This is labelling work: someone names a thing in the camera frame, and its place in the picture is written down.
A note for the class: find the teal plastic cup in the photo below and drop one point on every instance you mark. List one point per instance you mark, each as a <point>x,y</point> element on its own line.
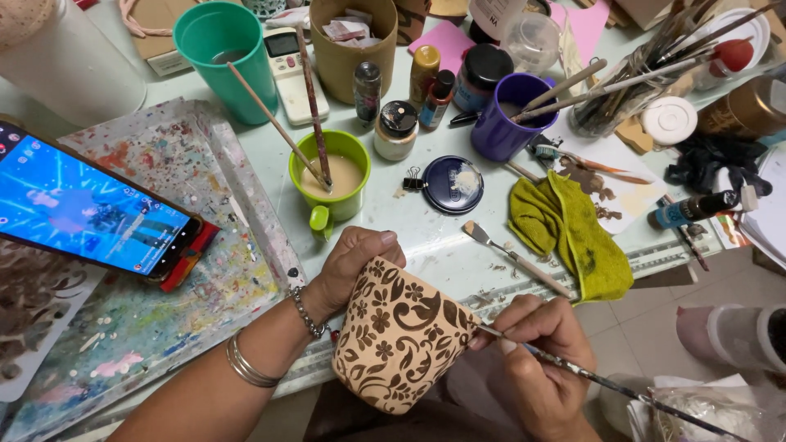
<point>236,80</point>

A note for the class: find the gold paint bottle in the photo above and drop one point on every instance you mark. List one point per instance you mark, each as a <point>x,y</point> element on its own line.
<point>423,73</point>

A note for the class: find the brown pen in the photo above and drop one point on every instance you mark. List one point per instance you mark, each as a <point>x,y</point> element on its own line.
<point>688,239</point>

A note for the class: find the metal palette knife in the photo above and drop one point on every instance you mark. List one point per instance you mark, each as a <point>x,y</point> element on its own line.
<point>516,256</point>

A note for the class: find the white tub with red object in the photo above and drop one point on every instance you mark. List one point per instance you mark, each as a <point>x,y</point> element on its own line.
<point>737,49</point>

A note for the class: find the paint-splattered white tray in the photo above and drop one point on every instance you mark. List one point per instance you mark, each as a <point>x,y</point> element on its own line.
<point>184,325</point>

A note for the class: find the glass jar of brushes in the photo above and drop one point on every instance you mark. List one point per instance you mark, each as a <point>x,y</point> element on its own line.
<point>620,98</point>

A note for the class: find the clear plastic bag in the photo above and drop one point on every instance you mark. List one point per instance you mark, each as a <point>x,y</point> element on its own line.
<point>712,414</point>

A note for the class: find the black smartphone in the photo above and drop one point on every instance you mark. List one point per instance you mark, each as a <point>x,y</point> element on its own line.
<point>86,202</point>

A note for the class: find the small brown bottle black cap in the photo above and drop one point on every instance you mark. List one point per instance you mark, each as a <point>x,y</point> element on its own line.
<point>437,101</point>

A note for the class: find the stack of papers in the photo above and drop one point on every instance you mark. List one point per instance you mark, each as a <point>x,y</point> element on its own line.
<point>767,209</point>

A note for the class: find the green cloth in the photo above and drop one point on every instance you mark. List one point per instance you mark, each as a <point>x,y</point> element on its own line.
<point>577,239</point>

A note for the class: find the black crumpled cloth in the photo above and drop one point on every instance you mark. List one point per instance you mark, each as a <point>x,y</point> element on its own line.
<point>712,159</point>

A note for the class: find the white jar black lid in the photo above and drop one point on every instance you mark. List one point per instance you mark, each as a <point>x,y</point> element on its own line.
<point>396,132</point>

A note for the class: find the silver bangles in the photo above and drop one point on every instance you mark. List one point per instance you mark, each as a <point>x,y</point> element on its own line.
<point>249,368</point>

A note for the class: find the large white container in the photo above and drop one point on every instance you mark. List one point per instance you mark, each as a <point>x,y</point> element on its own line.
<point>67,61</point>

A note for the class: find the black pen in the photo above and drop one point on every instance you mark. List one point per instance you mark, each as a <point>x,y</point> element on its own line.
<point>465,118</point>

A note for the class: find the pink and white containers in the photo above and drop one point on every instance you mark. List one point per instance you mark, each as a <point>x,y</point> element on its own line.
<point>731,337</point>

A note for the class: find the dark blue round tin lid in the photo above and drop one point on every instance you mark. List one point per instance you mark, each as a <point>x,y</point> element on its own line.
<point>451,184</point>

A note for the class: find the clear plastic cup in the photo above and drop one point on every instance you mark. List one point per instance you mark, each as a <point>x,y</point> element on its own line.
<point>531,43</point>

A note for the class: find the thin paint-stained paintbrush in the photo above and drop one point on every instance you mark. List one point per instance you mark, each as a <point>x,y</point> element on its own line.
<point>614,385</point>

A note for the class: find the brown cardboard tube container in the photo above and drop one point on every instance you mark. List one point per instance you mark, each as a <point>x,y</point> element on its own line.
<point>344,67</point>

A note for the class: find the paint-stained toothbrush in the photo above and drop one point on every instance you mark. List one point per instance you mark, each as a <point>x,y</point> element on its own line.
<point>589,163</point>

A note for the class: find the black binder clip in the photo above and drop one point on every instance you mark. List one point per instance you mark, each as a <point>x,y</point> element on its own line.
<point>414,181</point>

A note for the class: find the white round lid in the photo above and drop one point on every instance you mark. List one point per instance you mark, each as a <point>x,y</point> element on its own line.
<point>669,120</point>

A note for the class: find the white paper with brown paint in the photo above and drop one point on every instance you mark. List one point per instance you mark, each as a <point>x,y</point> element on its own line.
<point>632,196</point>

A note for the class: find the person's right hand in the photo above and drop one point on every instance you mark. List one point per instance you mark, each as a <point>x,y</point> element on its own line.
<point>546,374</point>

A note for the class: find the cardboard box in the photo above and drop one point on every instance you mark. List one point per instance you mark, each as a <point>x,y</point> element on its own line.
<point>156,30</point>

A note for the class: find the blue paint bottle black cap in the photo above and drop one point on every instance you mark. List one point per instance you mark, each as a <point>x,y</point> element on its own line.
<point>691,210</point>

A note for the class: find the beige floral painted clay pot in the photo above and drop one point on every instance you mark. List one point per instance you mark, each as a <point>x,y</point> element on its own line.
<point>399,337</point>

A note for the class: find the green mug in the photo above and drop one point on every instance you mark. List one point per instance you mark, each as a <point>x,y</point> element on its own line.
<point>341,199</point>

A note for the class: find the purple mug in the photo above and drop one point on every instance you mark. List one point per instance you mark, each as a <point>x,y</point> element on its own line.
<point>500,132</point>

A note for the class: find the blue-labelled jar black lid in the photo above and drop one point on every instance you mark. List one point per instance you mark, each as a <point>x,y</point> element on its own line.
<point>482,77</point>

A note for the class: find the light wooden paintbrush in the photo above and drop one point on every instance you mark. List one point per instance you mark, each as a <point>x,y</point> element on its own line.
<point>270,116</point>

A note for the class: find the white stencil sheet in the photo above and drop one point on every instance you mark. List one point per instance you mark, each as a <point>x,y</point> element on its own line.
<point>34,307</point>

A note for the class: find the person's left hand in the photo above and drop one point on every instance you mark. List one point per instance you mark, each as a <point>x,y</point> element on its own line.
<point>341,270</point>

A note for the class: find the crumpled paper scraps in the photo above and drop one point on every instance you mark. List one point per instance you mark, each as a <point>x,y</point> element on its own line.
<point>347,29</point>

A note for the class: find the white remote control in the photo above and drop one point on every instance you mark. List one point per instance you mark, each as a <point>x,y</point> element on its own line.
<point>295,86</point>

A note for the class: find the red phone stand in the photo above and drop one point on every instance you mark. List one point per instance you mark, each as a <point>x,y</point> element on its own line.
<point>193,255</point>

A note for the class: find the brown metallic can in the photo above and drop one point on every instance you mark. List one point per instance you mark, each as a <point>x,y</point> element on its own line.
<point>743,110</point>

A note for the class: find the dark glitter bottle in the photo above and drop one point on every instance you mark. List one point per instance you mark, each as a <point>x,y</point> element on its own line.
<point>367,92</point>

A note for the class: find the white bottle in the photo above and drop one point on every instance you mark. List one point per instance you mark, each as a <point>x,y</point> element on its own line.
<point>497,15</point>

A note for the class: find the dark reddish paintbrush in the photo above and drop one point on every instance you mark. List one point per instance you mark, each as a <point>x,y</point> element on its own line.
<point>313,104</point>

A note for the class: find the pink paper sheet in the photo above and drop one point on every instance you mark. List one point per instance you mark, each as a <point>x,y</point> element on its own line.
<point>445,43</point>
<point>589,24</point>

